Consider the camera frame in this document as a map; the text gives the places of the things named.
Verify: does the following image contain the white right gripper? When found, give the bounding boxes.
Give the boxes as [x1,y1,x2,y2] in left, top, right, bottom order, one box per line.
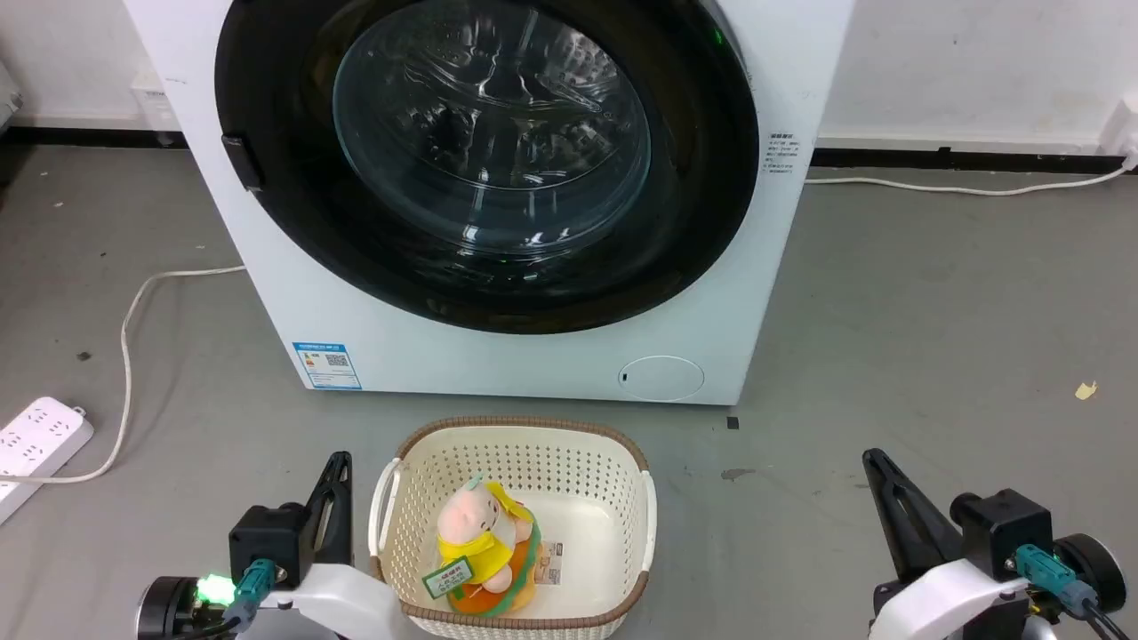
[862,449,1126,640]

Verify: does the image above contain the white text sticker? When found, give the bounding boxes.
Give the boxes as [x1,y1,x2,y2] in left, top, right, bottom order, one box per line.
[766,132,805,176]

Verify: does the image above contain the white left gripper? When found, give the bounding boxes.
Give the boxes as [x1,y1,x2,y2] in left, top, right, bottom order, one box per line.
[138,452,426,640]

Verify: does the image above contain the white power strip cable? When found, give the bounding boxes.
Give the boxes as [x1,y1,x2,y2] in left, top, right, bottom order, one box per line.
[0,264,247,486]

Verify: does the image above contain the left green-plug black cable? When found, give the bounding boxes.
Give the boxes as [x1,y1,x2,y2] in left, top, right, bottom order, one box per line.
[174,557,291,640]

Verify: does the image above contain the green white doll tag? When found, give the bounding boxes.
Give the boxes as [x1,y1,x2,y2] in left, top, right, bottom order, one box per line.
[423,556,473,600]

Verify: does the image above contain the black door handle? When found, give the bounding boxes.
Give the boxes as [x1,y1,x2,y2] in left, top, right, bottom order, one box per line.
[221,133,266,193]

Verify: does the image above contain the round black glass washer door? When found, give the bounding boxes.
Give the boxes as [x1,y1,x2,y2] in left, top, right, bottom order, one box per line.
[214,0,761,336]

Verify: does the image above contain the green-plug black cable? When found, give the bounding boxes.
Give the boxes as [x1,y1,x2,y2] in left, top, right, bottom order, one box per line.
[174,557,291,640]
[1014,544,1138,640]

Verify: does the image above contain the white front-load washing machine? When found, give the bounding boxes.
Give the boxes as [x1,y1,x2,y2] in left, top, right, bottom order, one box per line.
[123,0,856,406]

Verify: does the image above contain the right green-plug black cable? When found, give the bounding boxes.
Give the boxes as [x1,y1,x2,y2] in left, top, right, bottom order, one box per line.
[1014,544,1138,640]

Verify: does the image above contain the blue energy label sticker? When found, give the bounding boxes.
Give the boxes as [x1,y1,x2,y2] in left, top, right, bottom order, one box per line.
[293,342,363,391]

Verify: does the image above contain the cream perforated laundry basket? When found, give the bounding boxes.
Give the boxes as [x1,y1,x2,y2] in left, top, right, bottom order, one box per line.
[369,416,658,640]

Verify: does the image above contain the round white filter cover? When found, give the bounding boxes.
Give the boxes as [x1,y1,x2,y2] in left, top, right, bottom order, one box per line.
[618,356,706,402]

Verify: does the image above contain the white power strip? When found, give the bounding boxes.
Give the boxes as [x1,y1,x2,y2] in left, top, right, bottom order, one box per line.
[0,396,94,525]

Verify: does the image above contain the pink yellow plush doll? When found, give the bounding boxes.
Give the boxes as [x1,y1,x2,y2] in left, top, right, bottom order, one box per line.
[423,474,543,618]

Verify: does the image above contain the long white floor cable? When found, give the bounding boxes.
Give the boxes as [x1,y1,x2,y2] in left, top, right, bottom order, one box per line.
[805,163,1137,197]

